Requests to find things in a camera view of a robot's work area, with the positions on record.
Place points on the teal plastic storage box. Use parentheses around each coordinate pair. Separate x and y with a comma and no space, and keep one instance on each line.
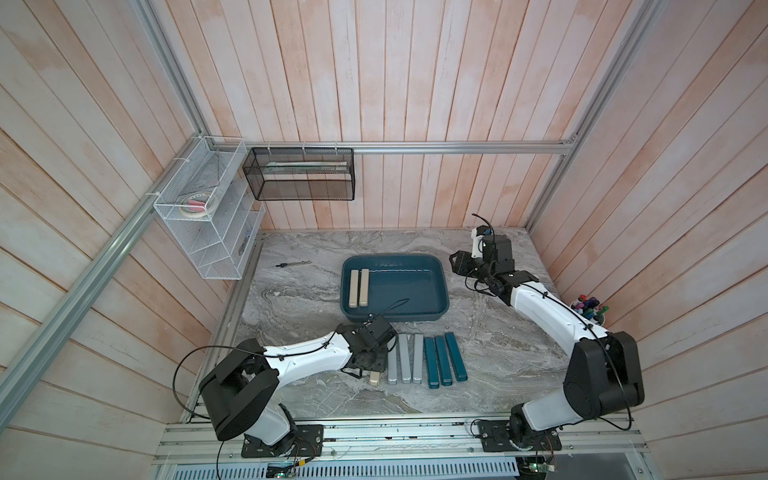
(402,287)

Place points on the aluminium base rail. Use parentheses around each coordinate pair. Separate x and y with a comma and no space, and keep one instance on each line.
(420,446)

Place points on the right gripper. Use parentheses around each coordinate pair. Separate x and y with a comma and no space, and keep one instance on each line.
(461,263)

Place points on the black mesh basket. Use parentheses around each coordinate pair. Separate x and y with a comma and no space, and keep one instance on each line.
(301,173)

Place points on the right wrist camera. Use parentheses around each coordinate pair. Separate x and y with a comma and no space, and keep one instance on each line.
(482,236)

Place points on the pink pen cup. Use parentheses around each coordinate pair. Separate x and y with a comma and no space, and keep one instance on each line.
(590,308)

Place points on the white wire shelf rack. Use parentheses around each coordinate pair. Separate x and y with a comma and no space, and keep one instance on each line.
(218,246)

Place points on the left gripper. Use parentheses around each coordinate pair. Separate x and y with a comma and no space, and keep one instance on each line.
(380,364)

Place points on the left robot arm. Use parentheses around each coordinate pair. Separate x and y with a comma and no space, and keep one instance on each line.
(238,391)

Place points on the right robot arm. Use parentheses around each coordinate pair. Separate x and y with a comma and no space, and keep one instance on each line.
(604,374)

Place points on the tape roll in rack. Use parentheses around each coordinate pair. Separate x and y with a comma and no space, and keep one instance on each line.
(198,205)

